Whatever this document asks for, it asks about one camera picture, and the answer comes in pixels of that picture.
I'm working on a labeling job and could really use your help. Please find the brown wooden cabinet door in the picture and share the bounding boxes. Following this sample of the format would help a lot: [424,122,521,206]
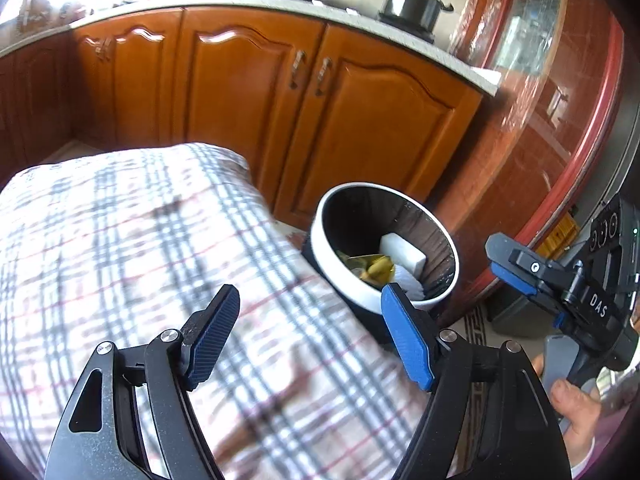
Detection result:
[71,10,184,150]
[275,25,484,231]
[0,30,77,177]
[170,7,327,211]

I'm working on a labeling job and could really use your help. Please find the red framed glass door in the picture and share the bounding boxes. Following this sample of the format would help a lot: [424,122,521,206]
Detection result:
[432,0,628,323]

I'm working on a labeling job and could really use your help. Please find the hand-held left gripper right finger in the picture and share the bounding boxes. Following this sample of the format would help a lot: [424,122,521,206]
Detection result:
[380,282,572,480]

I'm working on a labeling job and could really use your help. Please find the dark grey box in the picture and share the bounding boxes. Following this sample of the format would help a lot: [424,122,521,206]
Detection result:
[486,287,552,339]

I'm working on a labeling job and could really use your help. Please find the plaid checked cloth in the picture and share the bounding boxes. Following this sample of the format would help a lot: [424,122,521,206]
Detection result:
[0,142,458,480]

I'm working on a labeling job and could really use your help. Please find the white rimmed black bin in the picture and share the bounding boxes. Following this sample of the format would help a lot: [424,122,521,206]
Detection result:
[301,183,460,347]

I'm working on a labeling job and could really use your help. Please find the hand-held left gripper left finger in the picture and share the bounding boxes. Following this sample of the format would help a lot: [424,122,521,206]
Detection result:
[44,284,242,480]

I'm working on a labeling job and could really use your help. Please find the steel cooking pot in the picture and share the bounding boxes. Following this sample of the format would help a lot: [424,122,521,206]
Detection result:
[378,0,454,32]

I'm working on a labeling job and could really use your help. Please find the person's right hand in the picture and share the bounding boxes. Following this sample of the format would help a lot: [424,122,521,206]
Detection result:
[531,355,607,456]

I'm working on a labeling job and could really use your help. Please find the white foam block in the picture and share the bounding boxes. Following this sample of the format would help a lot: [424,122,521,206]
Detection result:
[378,232,428,279]

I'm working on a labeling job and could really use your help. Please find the person's right forearm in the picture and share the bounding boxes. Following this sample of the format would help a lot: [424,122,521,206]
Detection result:
[570,407,633,477]

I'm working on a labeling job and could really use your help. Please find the yellow plastic crate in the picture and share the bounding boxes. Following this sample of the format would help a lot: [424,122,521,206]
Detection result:
[536,214,582,259]

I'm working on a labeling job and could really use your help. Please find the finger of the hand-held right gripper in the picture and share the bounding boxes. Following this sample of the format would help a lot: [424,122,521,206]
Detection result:
[484,232,581,292]
[489,260,572,328]

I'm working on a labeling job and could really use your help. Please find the yellow snack wrapper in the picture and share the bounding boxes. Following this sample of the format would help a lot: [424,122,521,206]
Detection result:
[359,254,397,284]

